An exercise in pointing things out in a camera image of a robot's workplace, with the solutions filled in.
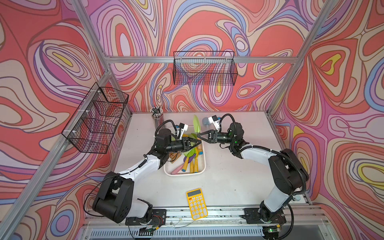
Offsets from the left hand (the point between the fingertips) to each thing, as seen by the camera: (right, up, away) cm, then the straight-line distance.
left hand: (201, 145), depth 74 cm
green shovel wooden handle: (-2, +10, +3) cm, 10 cm away
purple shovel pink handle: (-14, -16, +12) cm, 24 cm away
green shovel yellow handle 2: (0, -5, +17) cm, 17 cm away
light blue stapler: (+49, -27, +1) cm, 56 cm away
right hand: (-1, +2, +2) cm, 4 cm away
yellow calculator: (-2, -31, +2) cm, 31 cm away
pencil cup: (-28, +18, +22) cm, 40 cm away
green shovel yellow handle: (-8, -8, +20) cm, 23 cm away
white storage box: (-6, -13, +16) cm, 22 cm away
